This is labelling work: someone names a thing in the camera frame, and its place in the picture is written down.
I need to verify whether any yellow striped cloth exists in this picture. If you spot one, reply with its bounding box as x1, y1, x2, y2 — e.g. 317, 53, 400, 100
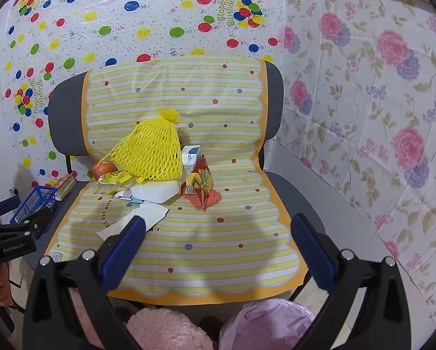
43, 56, 309, 307

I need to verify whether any balloon print wall cover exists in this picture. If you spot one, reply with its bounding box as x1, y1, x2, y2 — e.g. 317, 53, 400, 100
0, 0, 288, 205

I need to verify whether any blue plastic basket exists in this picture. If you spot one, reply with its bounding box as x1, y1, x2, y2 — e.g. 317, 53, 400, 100
9, 186, 58, 239

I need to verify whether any red apple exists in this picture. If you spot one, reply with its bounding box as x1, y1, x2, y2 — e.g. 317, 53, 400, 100
91, 160, 119, 181

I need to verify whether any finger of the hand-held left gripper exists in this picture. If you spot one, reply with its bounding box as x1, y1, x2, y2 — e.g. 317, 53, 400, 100
0, 208, 54, 239
0, 196, 20, 227

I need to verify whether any pink trash bag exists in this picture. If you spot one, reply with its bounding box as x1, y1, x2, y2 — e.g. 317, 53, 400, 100
219, 298, 317, 350

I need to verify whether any person's left hand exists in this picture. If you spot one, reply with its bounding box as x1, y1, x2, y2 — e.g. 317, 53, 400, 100
0, 262, 13, 309

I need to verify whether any yellow wrapper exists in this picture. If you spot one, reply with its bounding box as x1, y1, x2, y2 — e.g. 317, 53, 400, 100
99, 169, 146, 194

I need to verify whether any pink fluffy cloth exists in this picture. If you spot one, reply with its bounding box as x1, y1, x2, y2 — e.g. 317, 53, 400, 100
66, 288, 215, 350

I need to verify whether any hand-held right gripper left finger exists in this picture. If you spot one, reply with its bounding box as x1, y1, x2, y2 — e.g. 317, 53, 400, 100
23, 216, 147, 350

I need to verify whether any floral wall cover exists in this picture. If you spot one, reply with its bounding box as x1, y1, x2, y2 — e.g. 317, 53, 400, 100
272, 0, 436, 325

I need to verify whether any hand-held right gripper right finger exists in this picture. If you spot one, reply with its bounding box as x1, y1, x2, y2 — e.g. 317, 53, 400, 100
290, 213, 412, 350

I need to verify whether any white foam block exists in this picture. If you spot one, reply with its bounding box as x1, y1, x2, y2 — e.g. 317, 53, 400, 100
129, 179, 179, 205

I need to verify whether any yellow foam net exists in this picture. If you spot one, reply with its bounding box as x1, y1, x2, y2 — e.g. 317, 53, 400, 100
110, 107, 184, 182

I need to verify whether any red orange snack packet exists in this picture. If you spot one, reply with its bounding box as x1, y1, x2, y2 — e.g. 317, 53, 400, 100
181, 154, 222, 212

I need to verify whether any grey office chair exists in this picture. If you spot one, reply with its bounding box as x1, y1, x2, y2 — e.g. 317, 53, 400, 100
23, 60, 388, 312

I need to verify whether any white paper sheet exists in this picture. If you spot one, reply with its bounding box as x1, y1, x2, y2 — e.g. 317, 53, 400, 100
96, 203, 169, 241

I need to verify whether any white milk carton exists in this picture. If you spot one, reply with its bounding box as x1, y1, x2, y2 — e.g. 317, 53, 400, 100
181, 145, 202, 176

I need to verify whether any small white wrapper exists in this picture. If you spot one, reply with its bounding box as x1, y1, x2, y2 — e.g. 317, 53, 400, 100
114, 189, 146, 203

